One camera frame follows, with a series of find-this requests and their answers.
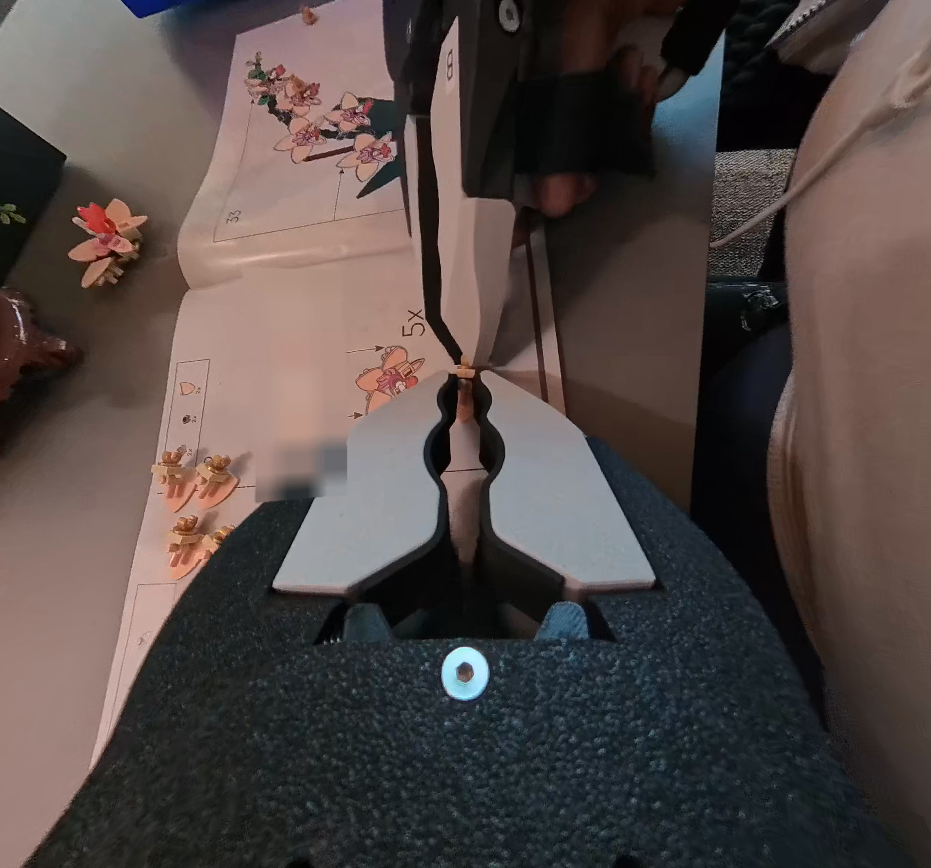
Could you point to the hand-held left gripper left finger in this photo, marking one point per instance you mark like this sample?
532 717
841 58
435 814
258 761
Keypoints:
364 504

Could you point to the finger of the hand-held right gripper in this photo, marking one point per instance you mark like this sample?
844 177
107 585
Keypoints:
416 155
473 257

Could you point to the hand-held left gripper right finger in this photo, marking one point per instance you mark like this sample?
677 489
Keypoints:
560 504

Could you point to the small tan toy brick piece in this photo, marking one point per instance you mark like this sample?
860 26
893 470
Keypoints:
464 395
310 15

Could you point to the grey desk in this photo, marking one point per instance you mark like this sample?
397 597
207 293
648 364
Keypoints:
73 555

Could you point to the cream toy brick petal piece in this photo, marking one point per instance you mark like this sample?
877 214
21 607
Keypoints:
217 539
185 544
174 479
216 483

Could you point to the toy brick instruction booklet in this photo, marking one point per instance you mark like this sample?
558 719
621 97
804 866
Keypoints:
305 315

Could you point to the person's dark trousers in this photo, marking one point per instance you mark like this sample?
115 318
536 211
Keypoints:
742 432

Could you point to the black knitted cloth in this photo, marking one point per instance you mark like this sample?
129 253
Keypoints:
771 46

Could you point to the grey fabric chair seat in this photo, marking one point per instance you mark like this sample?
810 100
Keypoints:
749 206

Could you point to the assembled pink brick flower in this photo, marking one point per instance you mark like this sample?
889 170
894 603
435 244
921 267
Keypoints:
105 239

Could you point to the black cardboard box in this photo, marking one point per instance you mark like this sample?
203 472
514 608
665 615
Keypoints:
25 177

